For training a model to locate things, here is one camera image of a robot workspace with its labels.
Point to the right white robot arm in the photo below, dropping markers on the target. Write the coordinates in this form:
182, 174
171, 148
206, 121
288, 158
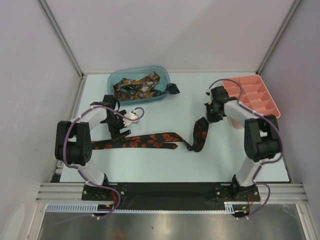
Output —
262, 140

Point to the brown grey floral tie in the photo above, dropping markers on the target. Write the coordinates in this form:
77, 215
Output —
151, 80

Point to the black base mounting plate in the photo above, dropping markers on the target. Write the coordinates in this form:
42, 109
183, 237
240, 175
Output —
173, 196

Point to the blue plastic tub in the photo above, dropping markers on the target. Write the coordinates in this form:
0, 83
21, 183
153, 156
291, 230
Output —
138, 73

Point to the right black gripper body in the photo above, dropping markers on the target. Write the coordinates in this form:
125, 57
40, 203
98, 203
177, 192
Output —
214, 111

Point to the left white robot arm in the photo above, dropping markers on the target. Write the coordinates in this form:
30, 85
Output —
73, 142

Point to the dark navy patterned tie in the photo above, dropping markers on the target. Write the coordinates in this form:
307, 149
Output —
170, 88

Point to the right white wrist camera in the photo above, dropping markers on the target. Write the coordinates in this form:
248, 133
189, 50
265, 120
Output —
210, 92

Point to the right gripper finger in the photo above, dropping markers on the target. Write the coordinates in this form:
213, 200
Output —
208, 109
213, 119

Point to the white slotted cable duct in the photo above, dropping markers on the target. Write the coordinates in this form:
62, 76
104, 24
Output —
96, 208

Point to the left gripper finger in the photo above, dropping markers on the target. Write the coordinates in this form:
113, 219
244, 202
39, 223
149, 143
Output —
123, 134
114, 138

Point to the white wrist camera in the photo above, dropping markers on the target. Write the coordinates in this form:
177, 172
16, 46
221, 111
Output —
210, 92
131, 118

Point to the pink divided organizer tray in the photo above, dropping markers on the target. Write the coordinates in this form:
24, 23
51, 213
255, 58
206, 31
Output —
255, 94

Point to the aluminium frame rail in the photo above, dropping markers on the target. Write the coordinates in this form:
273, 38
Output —
280, 193

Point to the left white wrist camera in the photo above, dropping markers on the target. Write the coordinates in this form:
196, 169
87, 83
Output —
131, 118

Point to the black tie orange flowers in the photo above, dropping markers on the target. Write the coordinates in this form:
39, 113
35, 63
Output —
165, 140

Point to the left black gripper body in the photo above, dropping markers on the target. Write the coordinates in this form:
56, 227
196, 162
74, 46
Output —
115, 123

